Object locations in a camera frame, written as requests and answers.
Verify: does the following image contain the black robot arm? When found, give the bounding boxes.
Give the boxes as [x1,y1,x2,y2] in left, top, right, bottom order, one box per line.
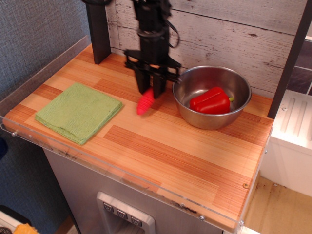
[124,0,181,98]

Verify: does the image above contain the silver dispenser panel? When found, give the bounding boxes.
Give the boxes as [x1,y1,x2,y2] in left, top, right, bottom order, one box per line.
[97,192,156,234]

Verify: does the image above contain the green folded towel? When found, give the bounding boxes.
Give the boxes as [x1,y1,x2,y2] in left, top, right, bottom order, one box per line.
[35,83,123,145]

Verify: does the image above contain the yellow object bottom left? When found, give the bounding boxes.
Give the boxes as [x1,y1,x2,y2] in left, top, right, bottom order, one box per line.
[13,224,38,234]

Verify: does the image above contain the red handled metal fork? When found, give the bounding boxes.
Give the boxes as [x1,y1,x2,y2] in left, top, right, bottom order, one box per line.
[136,87,155,115]

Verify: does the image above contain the grey toy fridge cabinet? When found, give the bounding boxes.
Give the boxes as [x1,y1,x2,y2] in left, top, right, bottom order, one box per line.
[44,150,222,234]

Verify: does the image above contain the stainless steel bowl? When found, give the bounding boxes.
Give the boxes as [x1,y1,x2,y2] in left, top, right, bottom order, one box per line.
[172,66,252,130]

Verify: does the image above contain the black cable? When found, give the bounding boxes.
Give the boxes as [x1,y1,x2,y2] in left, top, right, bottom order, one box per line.
[167,19,180,49]

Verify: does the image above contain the dark vertical post left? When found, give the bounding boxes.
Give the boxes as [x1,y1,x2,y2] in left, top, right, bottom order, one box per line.
[85,0,111,64]

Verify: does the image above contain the dark vertical post right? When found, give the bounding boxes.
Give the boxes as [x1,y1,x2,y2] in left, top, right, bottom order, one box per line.
[267,0,312,119]

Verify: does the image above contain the red toy bell pepper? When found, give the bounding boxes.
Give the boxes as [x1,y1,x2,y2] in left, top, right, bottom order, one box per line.
[189,87,234,115]

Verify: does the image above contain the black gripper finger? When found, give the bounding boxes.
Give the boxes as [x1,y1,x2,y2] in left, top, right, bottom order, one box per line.
[135,69,149,94]
[153,75,167,99]

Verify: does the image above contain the clear acrylic table guard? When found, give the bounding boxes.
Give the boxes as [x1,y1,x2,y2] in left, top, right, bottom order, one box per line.
[3,112,273,233]

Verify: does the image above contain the dark vertical post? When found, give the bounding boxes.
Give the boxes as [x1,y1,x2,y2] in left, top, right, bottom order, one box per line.
[267,0,312,119]
[85,0,111,64]

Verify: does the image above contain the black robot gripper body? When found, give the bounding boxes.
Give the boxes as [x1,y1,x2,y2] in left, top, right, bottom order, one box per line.
[124,36,180,83]

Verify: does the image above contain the white toy sink unit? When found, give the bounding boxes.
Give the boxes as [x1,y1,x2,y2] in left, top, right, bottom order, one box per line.
[260,36,312,195]

